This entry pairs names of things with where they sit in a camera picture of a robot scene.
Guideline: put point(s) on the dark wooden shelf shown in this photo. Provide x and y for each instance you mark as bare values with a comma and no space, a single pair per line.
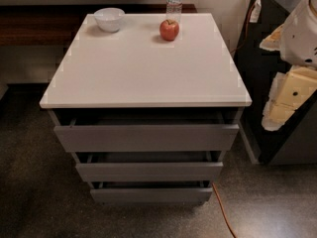
42,24

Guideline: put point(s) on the white cable tag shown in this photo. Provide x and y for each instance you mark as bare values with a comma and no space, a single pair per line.
255,12

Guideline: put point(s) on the clear plastic water bottle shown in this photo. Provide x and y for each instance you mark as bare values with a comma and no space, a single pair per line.
174,9

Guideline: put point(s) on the white bowl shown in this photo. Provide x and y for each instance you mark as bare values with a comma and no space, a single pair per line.
109,19

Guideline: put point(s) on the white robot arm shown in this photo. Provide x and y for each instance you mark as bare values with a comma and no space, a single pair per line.
305,13

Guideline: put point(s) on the grey middle drawer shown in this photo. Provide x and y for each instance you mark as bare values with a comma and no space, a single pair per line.
147,166

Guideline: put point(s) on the grey drawer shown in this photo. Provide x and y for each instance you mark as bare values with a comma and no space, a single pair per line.
145,129
183,192
147,166

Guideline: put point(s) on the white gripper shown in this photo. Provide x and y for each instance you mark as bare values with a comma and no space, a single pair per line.
299,39

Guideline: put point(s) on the grey bottom drawer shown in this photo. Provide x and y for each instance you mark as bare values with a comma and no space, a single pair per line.
183,192

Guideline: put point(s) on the grey top drawer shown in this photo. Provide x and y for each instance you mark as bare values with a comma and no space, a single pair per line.
145,129

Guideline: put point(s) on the red apple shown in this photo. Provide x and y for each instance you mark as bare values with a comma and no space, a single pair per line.
169,29

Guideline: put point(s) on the black side cabinet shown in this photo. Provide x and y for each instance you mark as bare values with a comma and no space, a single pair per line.
296,141

